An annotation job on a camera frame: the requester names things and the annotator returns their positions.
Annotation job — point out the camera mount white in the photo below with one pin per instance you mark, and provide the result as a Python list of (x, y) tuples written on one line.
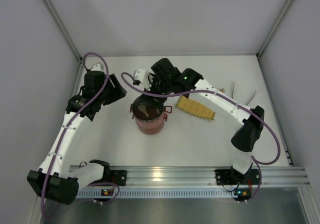
[(141, 76), (98, 67)]

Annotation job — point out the grey lid with handle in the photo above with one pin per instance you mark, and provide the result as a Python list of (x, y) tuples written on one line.
[(154, 108)]

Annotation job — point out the pink steel pot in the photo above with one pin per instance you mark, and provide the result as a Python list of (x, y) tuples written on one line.
[(150, 131), (152, 124)]

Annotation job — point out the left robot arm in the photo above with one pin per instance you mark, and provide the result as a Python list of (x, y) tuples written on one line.
[(53, 179)]

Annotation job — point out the left camera mount white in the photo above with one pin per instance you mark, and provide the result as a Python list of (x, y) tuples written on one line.
[(98, 67)]

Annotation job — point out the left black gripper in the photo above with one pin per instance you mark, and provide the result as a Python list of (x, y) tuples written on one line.
[(115, 89)]

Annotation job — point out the bamboo tray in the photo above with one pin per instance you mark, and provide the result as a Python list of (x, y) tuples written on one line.
[(194, 109)]

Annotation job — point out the right camera mount white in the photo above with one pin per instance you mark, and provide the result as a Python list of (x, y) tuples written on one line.
[(141, 76)]

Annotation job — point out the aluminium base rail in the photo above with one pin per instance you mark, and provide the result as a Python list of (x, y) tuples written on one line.
[(191, 182)]

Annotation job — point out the metal tongs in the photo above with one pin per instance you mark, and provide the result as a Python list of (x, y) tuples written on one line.
[(243, 94)]

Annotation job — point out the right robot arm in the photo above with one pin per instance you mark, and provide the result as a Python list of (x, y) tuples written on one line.
[(245, 120)]

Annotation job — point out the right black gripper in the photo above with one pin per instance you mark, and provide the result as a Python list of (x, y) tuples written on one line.
[(155, 90)]

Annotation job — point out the beige spoon head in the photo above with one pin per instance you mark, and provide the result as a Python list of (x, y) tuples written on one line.
[(142, 108)]

